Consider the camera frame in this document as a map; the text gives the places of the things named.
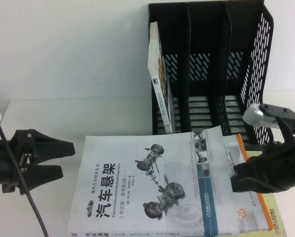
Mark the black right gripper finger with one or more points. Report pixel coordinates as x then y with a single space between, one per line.
251 169
248 184

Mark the black right camera bracket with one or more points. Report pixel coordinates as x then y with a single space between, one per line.
285 116

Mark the black plastic book stand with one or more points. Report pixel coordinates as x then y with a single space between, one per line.
204 37

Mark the white book with orange print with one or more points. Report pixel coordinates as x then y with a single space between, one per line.
159 98

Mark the pale yellow book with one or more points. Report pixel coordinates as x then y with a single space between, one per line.
273 207

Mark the white ROS2 book orange edge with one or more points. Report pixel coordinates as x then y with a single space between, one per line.
251 212

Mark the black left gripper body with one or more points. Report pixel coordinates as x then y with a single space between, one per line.
16 138

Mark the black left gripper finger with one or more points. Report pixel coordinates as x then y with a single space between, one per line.
51 148
46 174

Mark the white car suspension book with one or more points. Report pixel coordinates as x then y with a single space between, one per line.
127 187

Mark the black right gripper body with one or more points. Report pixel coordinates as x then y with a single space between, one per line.
285 168

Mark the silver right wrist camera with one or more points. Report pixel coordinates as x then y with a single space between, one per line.
258 117

